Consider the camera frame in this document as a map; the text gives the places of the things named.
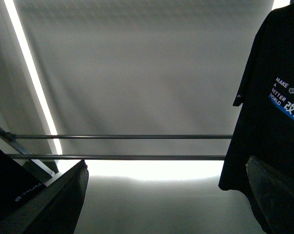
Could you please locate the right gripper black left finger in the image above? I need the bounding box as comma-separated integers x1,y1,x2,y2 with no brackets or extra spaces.
0,160,89,234

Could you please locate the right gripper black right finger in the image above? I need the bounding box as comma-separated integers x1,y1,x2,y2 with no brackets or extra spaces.
246,156,294,234

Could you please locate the black printed t-shirt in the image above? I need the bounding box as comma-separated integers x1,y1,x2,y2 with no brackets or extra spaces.
218,2,294,234

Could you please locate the black shirt with white lettering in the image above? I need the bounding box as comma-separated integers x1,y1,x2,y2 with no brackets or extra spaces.
0,150,47,222

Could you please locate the grey rack side frame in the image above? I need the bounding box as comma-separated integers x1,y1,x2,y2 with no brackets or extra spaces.
0,127,58,182

